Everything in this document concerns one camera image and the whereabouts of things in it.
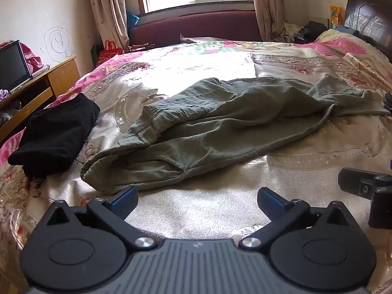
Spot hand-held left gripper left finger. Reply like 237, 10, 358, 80
37, 186, 157, 250

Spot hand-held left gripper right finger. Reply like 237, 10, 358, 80
239, 187, 359, 249

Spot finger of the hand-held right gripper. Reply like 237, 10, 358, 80
338, 168, 392, 198
368, 185, 392, 229

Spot green pants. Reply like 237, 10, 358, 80
80, 76, 387, 195

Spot bed with floral cover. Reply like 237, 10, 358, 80
0, 29, 392, 294

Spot folded black cloth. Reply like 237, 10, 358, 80
8, 93, 101, 179

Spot wooden desk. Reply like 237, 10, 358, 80
0, 56, 81, 143

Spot red bag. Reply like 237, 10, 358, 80
97, 40, 124, 66

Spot white tube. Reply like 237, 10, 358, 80
32, 65, 51, 78

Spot black bag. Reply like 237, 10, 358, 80
302, 21, 329, 41

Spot pile of white papers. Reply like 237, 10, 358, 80
283, 21, 307, 43

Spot pink shiny cloth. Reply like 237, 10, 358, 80
0, 40, 43, 73

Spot yellow package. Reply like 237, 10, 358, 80
328, 5, 342, 29

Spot dark wooden headboard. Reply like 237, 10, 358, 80
344, 0, 392, 52

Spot black flat screen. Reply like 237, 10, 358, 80
0, 40, 34, 92

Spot blue bag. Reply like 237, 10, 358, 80
126, 12, 141, 34

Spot maroon sofa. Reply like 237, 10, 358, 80
129, 10, 263, 48

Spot beige floral curtain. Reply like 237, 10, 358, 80
85, 0, 131, 56
247, 0, 285, 42

